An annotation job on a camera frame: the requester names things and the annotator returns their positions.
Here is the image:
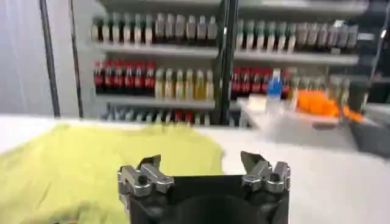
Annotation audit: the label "small black flat device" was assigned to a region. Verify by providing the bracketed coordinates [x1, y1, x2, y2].
[312, 121, 338, 131]

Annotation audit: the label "shelf rack with drink bottles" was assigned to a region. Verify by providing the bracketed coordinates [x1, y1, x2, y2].
[90, 0, 369, 128]

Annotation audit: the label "thick black pole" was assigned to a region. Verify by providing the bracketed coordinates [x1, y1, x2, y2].
[38, 0, 61, 118]

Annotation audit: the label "orange cloth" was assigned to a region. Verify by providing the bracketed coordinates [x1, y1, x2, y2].
[296, 89, 366, 123]

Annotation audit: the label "clear bottle with blue label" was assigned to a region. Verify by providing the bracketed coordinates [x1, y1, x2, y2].
[267, 68, 283, 105]

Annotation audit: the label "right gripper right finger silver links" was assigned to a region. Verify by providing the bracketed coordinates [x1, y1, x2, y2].
[239, 151, 291, 194]

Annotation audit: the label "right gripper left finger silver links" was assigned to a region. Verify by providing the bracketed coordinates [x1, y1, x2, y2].
[117, 154, 175, 198]

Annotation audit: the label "yellow-green shirt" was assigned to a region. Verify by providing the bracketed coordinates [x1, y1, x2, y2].
[0, 123, 225, 224]

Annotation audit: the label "thin black pole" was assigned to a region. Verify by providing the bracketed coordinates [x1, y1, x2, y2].
[69, 0, 84, 119]

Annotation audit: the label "dark grey laptop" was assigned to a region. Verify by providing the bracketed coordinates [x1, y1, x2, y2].
[346, 81, 390, 158]

